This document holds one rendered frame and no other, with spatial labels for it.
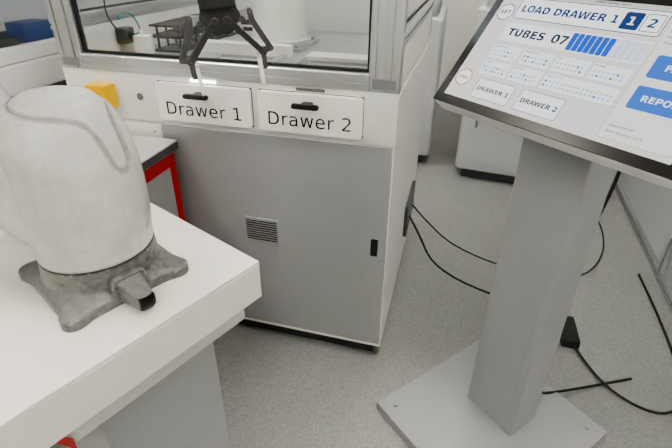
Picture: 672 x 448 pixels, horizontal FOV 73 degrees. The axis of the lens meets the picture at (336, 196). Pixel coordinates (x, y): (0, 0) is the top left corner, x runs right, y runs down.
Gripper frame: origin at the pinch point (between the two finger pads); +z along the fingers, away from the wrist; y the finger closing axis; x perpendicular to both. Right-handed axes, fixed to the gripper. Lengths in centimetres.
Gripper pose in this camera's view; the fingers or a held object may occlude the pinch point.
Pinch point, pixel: (232, 84)
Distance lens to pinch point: 108.8
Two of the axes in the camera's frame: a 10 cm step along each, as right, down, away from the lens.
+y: 9.5, -2.1, 2.1
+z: 0.7, 8.4, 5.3
